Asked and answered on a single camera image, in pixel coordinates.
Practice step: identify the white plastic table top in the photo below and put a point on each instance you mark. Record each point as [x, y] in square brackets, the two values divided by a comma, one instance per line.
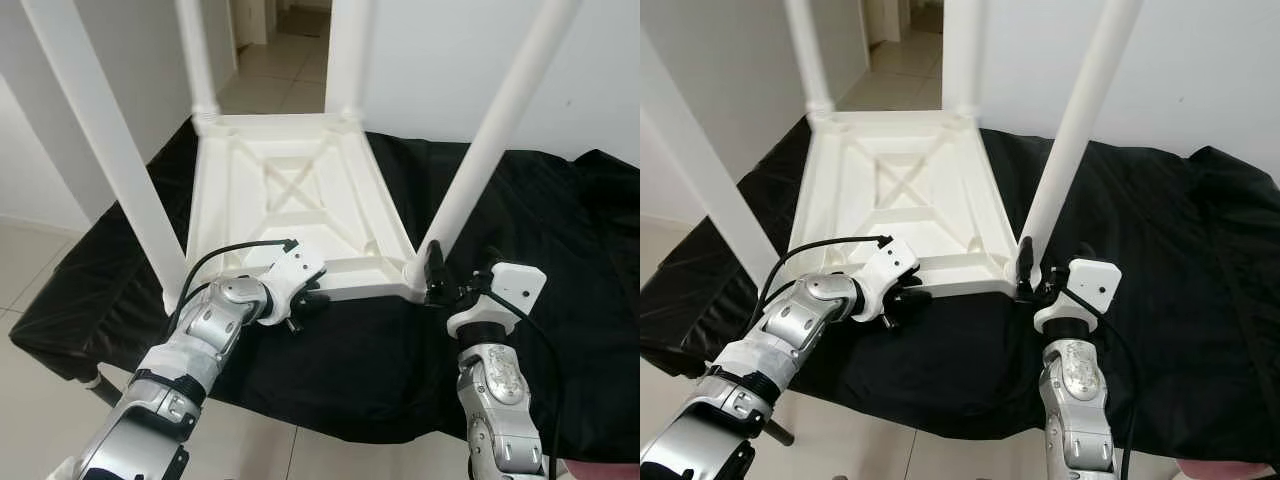
[910, 190]
[300, 190]

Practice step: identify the white plastic table leg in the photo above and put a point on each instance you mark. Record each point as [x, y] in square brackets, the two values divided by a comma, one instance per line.
[350, 50]
[710, 170]
[198, 50]
[963, 50]
[105, 140]
[810, 50]
[495, 130]
[1080, 130]

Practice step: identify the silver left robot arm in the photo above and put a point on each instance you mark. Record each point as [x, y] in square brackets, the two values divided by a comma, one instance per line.
[180, 340]
[790, 330]

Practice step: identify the black metal table leg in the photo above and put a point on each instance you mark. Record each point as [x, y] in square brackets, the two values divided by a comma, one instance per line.
[104, 388]
[780, 432]

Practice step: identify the pink stool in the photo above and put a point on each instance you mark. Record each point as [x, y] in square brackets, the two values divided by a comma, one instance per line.
[1230, 471]
[605, 472]

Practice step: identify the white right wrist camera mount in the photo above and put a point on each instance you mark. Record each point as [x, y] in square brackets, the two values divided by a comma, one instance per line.
[1085, 285]
[505, 290]

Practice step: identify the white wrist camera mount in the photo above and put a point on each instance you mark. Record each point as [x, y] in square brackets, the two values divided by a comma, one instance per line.
[295, 270]
[505, 290]
[1085, 285]
[888, 265]

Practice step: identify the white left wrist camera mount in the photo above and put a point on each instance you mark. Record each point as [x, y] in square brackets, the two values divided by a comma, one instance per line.
[888, 265]
[295, 270]

